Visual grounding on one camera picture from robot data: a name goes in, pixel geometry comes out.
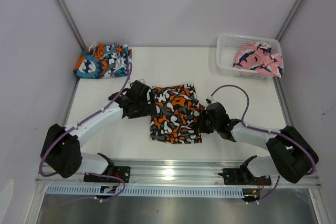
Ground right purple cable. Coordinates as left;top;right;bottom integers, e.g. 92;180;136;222
208;84;317;204

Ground white slotted cable duct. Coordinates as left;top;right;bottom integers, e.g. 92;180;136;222
46;184;244;199

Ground pink white patterned shorts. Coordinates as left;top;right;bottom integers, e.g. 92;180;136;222
233;41;284;78

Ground aluminium front rail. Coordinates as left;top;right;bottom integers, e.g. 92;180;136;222
35;159;321;189

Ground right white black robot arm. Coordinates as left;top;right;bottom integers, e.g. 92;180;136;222
198;101;319;184

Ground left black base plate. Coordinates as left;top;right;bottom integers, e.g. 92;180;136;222
83;166;131;183

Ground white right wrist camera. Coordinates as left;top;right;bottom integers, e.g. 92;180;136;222
205;98;216;105

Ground purple cable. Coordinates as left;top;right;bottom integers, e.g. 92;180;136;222
208;84;317;204
38;61;133;206

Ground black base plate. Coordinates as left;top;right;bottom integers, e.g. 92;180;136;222
83;166;131;183
218;168;271;186

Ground right aluminium frame post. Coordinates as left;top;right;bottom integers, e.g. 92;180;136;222
276;0;306;42

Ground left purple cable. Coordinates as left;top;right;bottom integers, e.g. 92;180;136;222
38;61;133;206

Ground blue orange patterned shorts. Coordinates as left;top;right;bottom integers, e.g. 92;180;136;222
73;42;132;79

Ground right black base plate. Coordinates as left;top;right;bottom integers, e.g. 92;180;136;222
218;168;271;186

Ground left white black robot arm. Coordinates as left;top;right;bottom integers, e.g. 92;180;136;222
39;80;156;182

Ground white perforated plastic basket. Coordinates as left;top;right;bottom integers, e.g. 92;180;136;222
216;33;282;80

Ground orange camouflage shorts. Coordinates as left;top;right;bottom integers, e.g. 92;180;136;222
150;83;205;144

